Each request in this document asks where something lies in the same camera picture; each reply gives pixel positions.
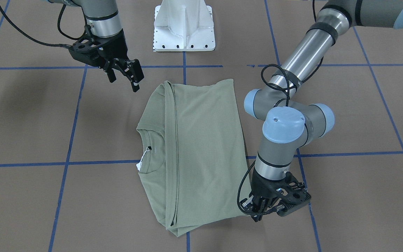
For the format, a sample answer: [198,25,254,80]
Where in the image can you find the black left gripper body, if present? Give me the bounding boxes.
[246,170,293,214]

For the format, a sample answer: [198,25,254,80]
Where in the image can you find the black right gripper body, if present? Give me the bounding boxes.
[89,29,129,72]

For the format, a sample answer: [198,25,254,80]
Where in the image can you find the olive green long-sleeve shirt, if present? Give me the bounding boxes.
[136,79,248,237]

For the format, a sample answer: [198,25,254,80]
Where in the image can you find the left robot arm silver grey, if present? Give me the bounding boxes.
[237,0,403,222]

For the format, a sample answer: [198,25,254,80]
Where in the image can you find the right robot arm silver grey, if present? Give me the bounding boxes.
[50,0,144,92]

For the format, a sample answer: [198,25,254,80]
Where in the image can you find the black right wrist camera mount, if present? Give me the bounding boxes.
[68,35,106,68]

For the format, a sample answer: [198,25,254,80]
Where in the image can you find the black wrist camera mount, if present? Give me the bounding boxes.
[276,172,312,217]
[68,35,106,68]

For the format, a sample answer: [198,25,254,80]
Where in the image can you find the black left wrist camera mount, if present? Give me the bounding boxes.
[276,172,312,217]

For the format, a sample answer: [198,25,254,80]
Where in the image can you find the white camera mast with base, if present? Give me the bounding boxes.
[153,0,216,52]

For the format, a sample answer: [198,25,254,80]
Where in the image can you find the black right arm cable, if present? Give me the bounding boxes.
[0,0,90,49]

